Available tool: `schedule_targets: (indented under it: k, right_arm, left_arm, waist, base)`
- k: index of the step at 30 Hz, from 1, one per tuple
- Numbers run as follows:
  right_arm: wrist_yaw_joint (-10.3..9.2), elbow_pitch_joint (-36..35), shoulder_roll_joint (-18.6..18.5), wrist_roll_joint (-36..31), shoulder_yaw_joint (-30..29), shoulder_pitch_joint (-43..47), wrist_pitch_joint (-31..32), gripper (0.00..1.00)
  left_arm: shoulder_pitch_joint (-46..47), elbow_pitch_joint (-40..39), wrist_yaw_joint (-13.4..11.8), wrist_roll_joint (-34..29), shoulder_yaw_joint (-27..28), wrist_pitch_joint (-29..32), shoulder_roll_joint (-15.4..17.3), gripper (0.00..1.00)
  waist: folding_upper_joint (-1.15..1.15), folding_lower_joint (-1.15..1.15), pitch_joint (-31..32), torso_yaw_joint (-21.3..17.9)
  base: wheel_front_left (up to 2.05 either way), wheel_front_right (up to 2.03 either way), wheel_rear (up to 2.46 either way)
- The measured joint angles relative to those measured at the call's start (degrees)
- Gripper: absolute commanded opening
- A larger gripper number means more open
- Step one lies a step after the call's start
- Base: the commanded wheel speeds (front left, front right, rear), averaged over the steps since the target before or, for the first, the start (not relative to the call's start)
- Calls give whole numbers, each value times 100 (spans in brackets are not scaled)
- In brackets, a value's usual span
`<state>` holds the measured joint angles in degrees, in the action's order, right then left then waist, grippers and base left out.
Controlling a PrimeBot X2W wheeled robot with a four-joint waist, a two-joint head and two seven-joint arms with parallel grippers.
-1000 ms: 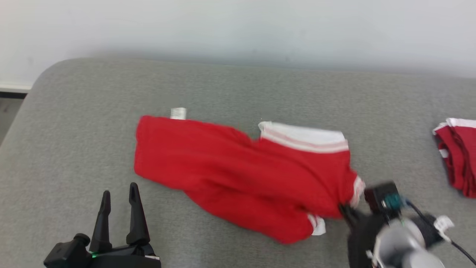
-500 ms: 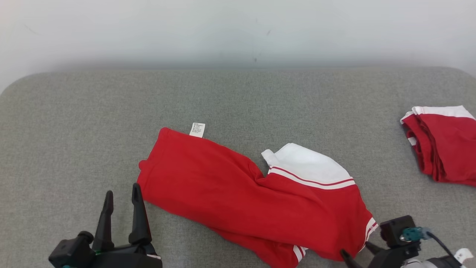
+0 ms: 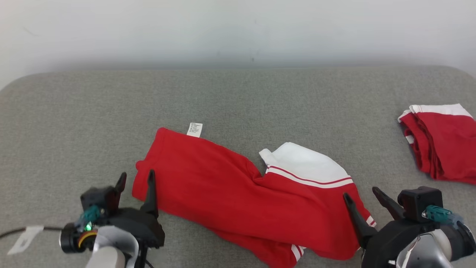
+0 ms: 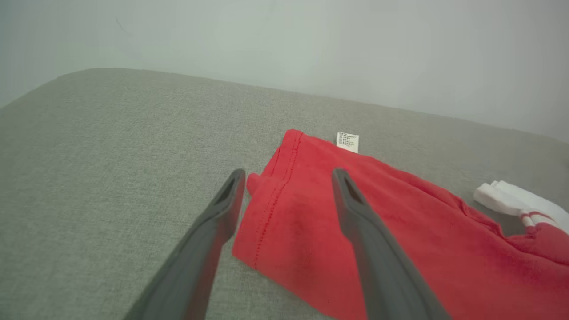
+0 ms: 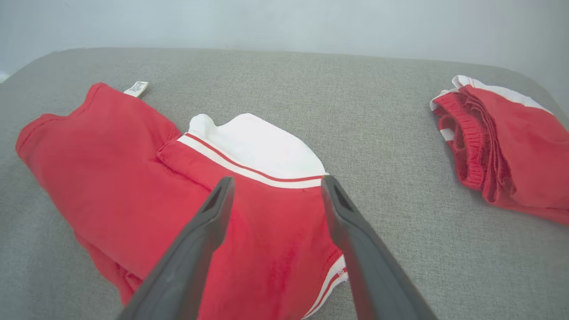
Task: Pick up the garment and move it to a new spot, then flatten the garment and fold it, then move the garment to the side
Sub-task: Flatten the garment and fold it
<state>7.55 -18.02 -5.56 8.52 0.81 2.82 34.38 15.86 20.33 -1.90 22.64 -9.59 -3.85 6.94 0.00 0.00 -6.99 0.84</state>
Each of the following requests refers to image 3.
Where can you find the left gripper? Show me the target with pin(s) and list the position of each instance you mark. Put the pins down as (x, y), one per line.
(141, 227)

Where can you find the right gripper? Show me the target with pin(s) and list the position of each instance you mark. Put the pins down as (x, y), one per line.
(386, 245)

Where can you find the red jersey with striped trim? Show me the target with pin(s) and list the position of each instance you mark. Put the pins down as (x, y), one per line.
(223, 186)

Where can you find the red garment with white hem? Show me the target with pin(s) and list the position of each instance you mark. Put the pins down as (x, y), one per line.
(446, 149)

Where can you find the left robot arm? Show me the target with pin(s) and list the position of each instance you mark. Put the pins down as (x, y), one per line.
(108, 257)

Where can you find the grey fabric sofa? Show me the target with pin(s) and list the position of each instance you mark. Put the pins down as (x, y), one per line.
(111, 111)

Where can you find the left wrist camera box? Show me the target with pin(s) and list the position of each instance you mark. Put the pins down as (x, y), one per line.
(96, 195)

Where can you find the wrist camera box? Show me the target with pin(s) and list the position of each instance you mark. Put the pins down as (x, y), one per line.
(96, 195)
(420, 199)

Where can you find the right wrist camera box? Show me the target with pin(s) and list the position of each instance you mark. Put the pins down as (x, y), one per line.
(420, 199)

